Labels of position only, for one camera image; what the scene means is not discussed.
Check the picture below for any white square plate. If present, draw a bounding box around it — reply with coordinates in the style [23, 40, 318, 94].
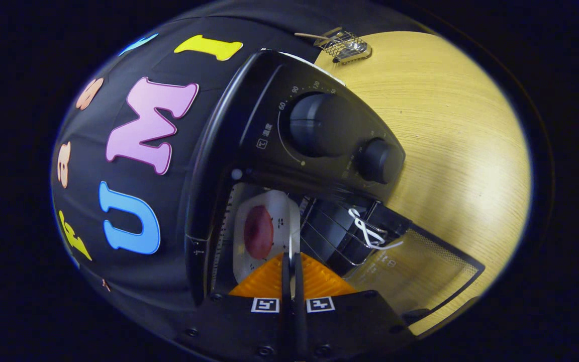
[233, 190, 302, 285]

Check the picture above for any black backdrop cloth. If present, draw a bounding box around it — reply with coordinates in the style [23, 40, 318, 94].
[51, 0, 421, 330]

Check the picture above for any wooden stick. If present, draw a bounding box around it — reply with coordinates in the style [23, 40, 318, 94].
[295, 32, 341, 42]

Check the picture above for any wire mesh holder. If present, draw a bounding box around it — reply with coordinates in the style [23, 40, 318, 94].
[320, 28, 373, 65]

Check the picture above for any pink round food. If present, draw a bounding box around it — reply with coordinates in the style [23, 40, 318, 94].
[244, 205, 274, 260]

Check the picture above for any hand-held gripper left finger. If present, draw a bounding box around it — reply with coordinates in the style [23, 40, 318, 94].
[176, 251, 294, 360]

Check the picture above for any white cord tie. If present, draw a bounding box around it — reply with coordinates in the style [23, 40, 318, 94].
[348, 208, 404, 251]

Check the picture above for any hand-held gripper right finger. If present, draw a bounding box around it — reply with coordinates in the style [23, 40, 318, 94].
[292, 251, 417, 360]

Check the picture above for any black toaster oven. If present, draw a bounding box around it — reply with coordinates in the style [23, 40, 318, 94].
[184, 49, 486, 336]

